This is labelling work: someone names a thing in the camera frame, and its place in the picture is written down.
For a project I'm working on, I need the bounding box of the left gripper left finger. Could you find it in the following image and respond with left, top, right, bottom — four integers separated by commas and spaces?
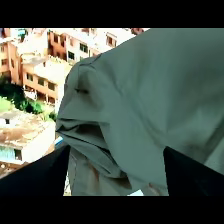
0, 143, 72, 197

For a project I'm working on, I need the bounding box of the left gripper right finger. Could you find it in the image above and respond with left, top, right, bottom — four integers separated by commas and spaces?
162, 145, 224, 197

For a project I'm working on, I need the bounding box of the grey-green shirt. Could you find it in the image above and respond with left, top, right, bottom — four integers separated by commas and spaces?
54, 28, 224, 197

